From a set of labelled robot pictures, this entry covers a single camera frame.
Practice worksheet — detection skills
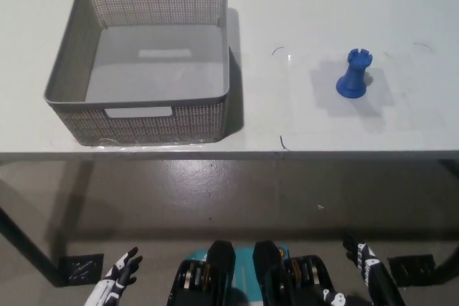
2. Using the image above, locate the black ribbed robot body block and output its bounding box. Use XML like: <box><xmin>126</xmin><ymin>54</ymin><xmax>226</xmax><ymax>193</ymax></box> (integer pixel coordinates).
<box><xmin>252</xmin><ymin>239</ymin><xmax>336</xmax><ymax>306</ymax></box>
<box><xmin>165</xmin><ymin>239</ymin><xmax>236</xmax><ymax>306</ymax></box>

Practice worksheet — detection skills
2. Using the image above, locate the black floor tape patch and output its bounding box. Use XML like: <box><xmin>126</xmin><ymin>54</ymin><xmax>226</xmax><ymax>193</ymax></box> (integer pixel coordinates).
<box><xmin>389</xmin><ymin>254</ymin><xmax>437</xmax><ymax>285</ymax></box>
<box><xmin>59</xmin><ymin>254</ymin><xmax>105</xmax><ymax>285</ymax></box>

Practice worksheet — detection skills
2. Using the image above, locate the grey rectangular tape patch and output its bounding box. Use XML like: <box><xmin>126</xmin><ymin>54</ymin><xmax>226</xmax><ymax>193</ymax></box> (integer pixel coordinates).
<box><xmin>310</xmin><ymin>67</ymin><xmax>381</xmax><ymax>120</ymax></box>

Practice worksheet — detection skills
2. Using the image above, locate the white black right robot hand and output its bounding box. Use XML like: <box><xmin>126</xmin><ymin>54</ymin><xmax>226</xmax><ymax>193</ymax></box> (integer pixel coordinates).
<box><xmin>321</xmin><ymin>230</ymin><xmax>394</xmax><ymax>306</ymax></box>

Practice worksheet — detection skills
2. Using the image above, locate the blue rook chess piece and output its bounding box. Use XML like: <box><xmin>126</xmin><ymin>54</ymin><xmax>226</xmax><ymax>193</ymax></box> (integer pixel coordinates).
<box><xmin>335</xmin><ymin>49</ymin><xmax>374</xmax><ymax>101</ymax></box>

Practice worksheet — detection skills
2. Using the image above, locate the grey perforated plastic basket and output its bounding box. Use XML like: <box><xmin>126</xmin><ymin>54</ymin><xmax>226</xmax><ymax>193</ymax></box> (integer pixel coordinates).
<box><xmin>42</xmin><ymin>0</ymin><xmax>230</xmax><ymax>148</ymax></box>

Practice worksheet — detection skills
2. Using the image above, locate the teal robot body plate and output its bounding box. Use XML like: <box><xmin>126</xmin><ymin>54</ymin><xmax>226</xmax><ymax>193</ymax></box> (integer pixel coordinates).
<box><xmin>182</xmin><ymin>247</ymin><xmax>291</xmax><ymax>306</ymax></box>

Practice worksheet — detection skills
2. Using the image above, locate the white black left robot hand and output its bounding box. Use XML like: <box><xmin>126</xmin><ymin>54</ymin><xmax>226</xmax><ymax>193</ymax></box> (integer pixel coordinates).
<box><xmin>84</xmin><ymin>247</ymin><xmax>143</xmax><ymax>306</ymax></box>

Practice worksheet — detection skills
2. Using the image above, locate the dark metal table leg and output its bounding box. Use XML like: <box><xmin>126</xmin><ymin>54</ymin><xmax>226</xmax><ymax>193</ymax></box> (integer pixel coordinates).
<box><xmin>0</xmin><ymin>205</ymin><xmax>69</xmax><ymax>287</ymax></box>

